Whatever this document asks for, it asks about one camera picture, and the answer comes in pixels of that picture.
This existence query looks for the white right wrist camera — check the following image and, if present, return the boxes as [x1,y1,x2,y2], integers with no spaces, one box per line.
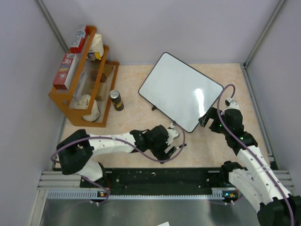
[225,97,240,111]

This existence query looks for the white whiteboard black frame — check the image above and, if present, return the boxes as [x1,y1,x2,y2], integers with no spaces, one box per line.
[138,52,223,133]

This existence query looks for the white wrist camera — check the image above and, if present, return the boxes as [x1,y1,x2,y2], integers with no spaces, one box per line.
[166,122,180,145]
[225,97,240,111]

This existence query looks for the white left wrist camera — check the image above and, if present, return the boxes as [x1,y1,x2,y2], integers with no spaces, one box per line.
[166,122,180,145]

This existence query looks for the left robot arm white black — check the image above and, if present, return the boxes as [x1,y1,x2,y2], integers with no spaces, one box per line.
[56,125,180,187]

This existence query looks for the white paper sheet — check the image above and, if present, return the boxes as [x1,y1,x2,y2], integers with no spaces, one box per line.
[157,222,170,226]

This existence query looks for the lower red foil box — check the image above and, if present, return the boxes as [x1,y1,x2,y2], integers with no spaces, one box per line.
[53,53,78,90]

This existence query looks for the orange wooden shelf rack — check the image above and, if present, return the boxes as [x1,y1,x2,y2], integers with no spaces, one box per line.
[49,25,119,128]

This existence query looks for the upper red white box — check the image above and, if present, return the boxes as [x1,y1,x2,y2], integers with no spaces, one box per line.
[70,25,89,54]

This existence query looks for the grey slotted cable duct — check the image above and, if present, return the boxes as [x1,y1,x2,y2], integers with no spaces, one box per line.
[47,187,238,201]

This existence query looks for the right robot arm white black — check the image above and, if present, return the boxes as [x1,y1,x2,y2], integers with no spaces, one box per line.
[199,101,301,226]

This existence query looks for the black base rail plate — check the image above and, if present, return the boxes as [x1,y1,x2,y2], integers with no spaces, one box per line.
[79,167,238,195]

